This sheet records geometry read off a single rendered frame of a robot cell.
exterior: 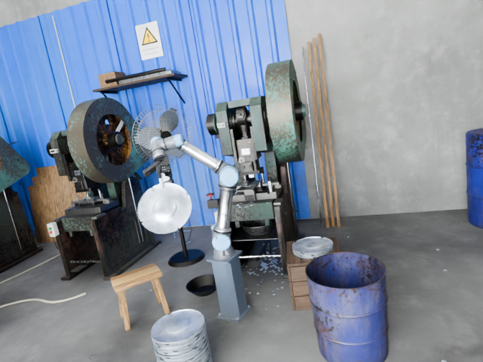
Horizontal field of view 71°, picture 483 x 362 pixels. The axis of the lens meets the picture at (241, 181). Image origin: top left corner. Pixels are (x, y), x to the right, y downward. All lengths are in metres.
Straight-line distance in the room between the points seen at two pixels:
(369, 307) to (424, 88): 2.76
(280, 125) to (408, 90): 1.94
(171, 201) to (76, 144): 1.58
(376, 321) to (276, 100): 1.53
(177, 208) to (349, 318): 1.04
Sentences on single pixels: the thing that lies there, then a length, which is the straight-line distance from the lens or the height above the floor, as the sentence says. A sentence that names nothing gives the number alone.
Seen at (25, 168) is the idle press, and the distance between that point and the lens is 5.10.
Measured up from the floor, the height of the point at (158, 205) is 0.97.
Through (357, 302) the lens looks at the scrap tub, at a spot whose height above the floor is 0.40.
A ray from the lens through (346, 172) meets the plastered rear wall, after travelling 4.08.
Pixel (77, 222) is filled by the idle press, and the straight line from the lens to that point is 3.74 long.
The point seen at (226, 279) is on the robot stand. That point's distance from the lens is 2.36.
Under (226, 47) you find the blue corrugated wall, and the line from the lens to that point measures 4.19.
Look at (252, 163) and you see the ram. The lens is 2.86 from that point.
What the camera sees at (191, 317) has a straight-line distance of 2.05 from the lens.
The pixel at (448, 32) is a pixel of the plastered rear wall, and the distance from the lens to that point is 4.19.
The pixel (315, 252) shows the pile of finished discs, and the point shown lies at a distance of 2.39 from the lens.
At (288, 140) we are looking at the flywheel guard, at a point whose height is 1.14.
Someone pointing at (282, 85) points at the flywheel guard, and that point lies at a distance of 2.51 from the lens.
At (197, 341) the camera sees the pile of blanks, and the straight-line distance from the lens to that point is 1.94.
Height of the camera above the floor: 1.37
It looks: 11 degrees down
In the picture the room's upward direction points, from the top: 9 degrees counter-clockwise
